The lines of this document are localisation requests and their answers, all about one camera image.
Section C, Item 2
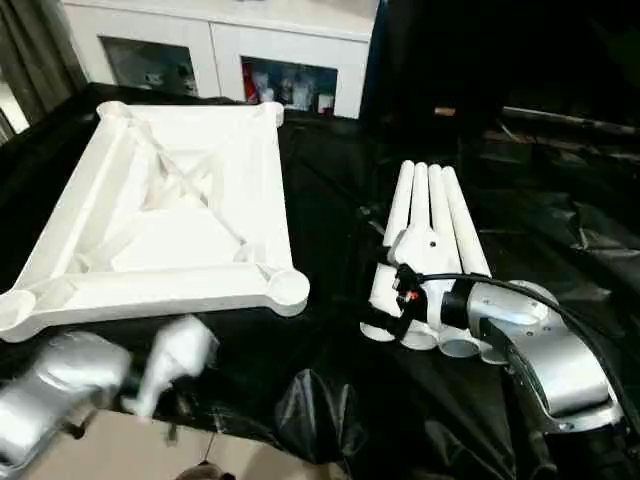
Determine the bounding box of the white plastic table leg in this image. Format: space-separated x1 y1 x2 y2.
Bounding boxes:
365 160 416 341
430 165 481 359
400 163 441 351
443 167 511 366

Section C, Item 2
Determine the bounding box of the white plastic table top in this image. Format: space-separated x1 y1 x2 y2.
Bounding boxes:
0 100 311 344

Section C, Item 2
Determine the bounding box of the black plastic mat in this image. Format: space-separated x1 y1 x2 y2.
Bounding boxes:
0 85 640 480

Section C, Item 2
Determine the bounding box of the white glass-door cabinet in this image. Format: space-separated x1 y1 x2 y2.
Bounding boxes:
60 0 381 119

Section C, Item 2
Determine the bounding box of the grey curtain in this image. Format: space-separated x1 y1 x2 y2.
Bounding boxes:
0 0 86 136

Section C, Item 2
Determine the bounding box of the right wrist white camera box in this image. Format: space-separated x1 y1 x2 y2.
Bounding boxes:
385 225 463 306

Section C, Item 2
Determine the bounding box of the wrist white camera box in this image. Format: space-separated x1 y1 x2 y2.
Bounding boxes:
125 315 219 419
385 225 463 306

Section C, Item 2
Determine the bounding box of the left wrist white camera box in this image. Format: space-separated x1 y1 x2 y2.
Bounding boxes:
125 315 219 419

